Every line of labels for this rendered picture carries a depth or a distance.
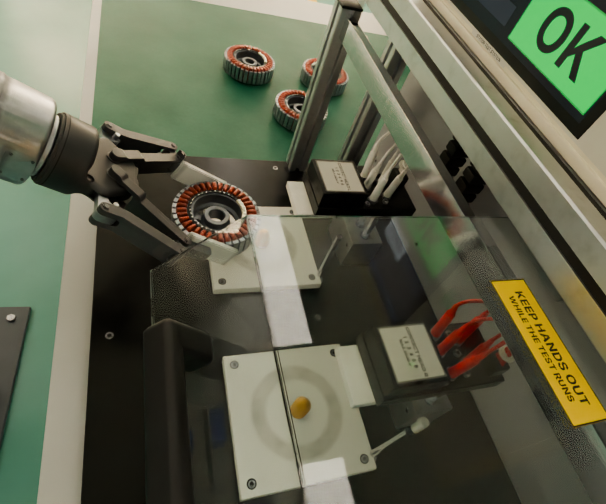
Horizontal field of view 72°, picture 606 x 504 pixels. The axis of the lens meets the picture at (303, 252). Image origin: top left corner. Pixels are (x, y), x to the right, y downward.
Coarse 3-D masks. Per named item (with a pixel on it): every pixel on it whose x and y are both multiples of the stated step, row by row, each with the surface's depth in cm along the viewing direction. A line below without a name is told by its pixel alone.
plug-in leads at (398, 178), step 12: (372, 156) 55; (384, 156) 52; (396, 156) 55; (384, 168) 57; (396, 168) 59; (408, 168) 53; (372, 180) 55; (384, 180) 53; (396, 180) 54; (372, 192) 55; (384, 192) 57
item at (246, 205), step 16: (192, 192) 54; (208, 192) 55; (224, 192) 56; (240, 192) 57; (176, 208) 52; (192, 208) 53; (208, 208) 54; (224, 208) 57; (240, 208) 55; (256, 208) 56; (176, 224) 51; (192, 224) 51; (208, 224) 53; (224, 224) 54
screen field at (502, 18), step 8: (480, 0) 38; (488, 0) 37; (496, 0) 36; (504, 0) 35; (488, 8) 37; (496, 8) 36; (504, 8) 35; (512, 8) 34; (496, 16) 36; (504, 16) 35; (504, 24) 35
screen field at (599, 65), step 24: (552, 0) 31; (576, 0) 29; (528, 24) 33; (552, 24) 31; (576, 24) 29; (600, 24) 28; (528, 48) 33; (552, 48) 31; (576, 48) 30; (600, 48) 28; (552, 72) 31; (576, 72) 30; (600, 72) 28; (576, 96) 30
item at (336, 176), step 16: (320, 160) 55; (336, 160) 55; (304, 176) 57; (320, 176) 53; (336, 176) 53; (352, 176) 54; (288, 192) 56; (304, 192) 56; (320, 192) 52; (336, 192) 52; (352, 192) 52; (368, 192) 57; (400, 192) 59; (304, 208) 54; (320, 208) 52; (336, 208) 53; (352, 208) 54; (368, 208) 55; (384, 208) 56; (400, 208) 57
